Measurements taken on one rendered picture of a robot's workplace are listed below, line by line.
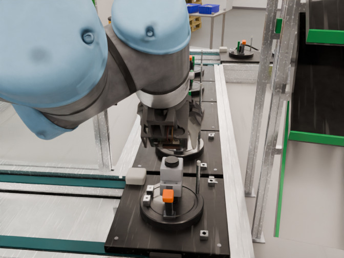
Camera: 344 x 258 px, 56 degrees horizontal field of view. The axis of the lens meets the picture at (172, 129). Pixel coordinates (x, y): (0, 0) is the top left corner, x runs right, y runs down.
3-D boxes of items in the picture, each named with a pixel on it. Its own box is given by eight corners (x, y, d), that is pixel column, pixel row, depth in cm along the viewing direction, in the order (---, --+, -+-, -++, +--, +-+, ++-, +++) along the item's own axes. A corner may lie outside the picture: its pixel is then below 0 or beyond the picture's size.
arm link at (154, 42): (86, -2, 31) (162, -40, 33) (112, 64, 41) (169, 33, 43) (126, 55, 28) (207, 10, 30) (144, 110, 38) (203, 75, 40)
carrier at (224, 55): (264, 65, 178) (267, 41, 172) (220, 64, 180) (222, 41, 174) (258, 54, 199) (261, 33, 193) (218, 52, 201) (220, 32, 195)
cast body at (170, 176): (180, 197, 67) (181, 168, 63) (159, 196, 67) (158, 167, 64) (183, 173, 74) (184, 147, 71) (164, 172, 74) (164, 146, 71)
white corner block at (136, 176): (144, 191, 80) (143, 178, 78) (126, 190, 81) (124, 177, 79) (147, 180, 84) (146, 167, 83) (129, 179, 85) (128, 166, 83)
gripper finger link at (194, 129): (193, 157, 62) (173, 141, 55) (194, 129, 65) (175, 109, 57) (209, 156, 61) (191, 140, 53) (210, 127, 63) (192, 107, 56)
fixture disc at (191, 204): (203, 233, 65) (203, 225, 65) (134, 228, 67) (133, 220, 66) (203, 189, 78) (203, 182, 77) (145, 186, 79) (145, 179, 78)
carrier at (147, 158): (222, 181, 84) (226, 138, 78) (130, 176, 86) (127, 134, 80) (219, 136, 106) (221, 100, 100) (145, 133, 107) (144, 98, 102)
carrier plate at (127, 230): (229, 262, 62) (230, 254, 61) (104, 253, 63) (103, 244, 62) (223, 184, 83) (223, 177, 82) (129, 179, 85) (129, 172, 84)
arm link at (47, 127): (-29, 61, 26) (94, -1, 28) (15, 86, 37) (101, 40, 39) (24, 147, 26) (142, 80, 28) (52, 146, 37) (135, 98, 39)
